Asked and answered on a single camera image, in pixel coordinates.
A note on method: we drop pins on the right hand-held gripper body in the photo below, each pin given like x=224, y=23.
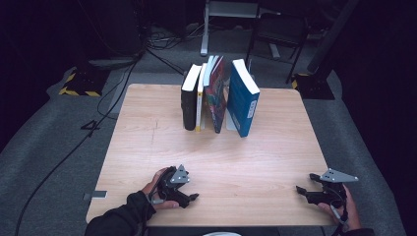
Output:
x=331, y=195

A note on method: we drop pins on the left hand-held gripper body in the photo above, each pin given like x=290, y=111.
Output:
x=168, y=188

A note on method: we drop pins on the black hardcover book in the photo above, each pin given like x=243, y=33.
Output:
x=189, y=105

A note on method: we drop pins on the yellow book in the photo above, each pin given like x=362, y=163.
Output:
x=199, y=105

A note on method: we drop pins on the red illustrated book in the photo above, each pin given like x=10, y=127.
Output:
x=217, y=98

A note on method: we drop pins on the thick blue book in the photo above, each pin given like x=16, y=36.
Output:
x=242, y=105

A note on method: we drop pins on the person's left hand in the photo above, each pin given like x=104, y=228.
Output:
x=149, y=191

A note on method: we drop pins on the person's right hand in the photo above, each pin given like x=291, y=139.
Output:
x=352, y=213

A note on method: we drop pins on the white rounded object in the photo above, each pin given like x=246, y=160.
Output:
x=222, y=234

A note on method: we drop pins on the grey tape strip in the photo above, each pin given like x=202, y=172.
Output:
x=95, y=195

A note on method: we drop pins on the grey stand with striped base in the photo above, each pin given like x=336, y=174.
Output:
x=314, y=87

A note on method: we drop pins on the yellow black striped stand base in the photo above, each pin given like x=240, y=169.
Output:
x=83, y=85

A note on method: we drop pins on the black folding chair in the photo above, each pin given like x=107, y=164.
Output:
x=278, y=32

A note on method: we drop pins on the white metal frame desk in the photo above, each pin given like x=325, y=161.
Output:
x=205, y=32

